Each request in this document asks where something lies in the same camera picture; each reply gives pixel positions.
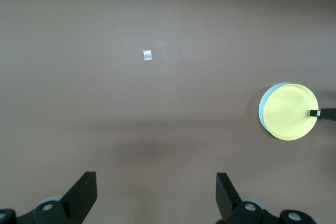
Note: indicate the pale green plate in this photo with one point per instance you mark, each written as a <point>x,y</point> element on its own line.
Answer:
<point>261,108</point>

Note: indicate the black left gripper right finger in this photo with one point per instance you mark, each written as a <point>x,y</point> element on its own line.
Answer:
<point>239,212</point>

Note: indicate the brown table cover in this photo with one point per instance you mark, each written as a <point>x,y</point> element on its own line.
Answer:
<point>131,103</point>

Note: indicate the small clear tape patch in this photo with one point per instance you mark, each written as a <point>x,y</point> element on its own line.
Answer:
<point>147,55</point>

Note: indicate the yellow plate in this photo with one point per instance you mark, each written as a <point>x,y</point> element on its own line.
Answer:
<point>288,112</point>

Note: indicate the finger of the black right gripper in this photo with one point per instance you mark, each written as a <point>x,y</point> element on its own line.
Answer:
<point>326,113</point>

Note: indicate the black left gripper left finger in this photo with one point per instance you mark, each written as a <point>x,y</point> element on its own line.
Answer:
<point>68,208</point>

